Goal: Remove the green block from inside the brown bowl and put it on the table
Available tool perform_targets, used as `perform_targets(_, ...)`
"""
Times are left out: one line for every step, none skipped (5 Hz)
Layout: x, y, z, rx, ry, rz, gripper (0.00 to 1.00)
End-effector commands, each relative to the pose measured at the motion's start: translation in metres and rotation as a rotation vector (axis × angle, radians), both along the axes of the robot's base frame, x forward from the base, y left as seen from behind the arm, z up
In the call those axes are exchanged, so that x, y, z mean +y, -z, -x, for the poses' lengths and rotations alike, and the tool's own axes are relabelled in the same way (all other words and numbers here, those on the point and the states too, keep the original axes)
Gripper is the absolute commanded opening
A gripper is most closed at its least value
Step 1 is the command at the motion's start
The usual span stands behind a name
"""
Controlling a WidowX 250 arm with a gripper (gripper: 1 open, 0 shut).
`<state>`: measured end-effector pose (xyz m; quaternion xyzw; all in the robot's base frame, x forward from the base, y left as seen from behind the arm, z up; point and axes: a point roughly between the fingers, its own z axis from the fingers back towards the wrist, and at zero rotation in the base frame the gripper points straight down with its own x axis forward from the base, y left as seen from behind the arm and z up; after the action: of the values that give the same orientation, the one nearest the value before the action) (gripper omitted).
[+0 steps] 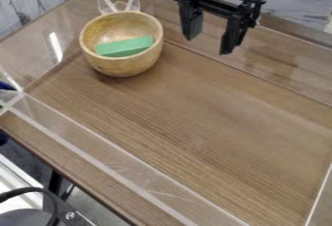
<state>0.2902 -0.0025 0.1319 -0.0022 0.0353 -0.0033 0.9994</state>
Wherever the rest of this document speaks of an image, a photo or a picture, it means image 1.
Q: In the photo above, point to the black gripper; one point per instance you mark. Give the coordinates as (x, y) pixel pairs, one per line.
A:
(241, 12)

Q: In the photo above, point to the green rectangular block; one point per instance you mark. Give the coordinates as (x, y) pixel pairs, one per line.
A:
(123, 47)

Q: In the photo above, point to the light wooden bowl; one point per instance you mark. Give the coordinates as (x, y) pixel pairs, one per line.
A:
(117, 27)

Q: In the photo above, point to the clear acrylic tray walls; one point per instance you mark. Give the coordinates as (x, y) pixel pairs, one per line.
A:
(213, 140)

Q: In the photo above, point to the black table leg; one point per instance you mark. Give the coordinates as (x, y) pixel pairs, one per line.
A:
(55, 183)

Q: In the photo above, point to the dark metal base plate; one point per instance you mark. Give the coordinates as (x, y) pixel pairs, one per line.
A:
(64, 215)

